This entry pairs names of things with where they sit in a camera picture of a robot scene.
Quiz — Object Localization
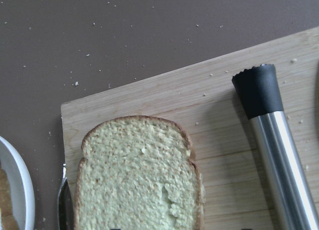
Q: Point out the wooden cutting board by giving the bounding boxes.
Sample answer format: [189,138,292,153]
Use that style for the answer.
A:
[61,28,319,230]

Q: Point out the white round plate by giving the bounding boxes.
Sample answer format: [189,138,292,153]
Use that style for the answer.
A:
[0,137,35,230]

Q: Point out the yellow plastic knife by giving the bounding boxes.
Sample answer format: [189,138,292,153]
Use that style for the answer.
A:
[315,67,319,131]

